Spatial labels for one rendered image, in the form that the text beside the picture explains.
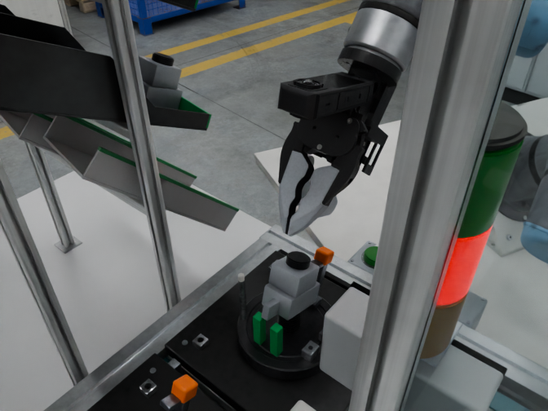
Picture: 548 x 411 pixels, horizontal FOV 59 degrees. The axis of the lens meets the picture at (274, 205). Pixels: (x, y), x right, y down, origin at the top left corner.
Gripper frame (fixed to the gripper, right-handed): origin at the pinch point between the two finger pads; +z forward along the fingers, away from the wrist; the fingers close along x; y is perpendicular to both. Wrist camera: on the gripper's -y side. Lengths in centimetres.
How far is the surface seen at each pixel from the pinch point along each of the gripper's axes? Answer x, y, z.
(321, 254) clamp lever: 0.0, 12.3, 3.2
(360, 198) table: 15, 56, -6
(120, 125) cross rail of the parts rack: 23.3, -6.7, -1.8
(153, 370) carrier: 9.8, 1.5, 25.1
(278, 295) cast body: 0.0, 5.4, 9.1
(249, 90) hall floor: 198, 237, -43
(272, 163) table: 40, 55, -5
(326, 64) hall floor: 182, 295, -91
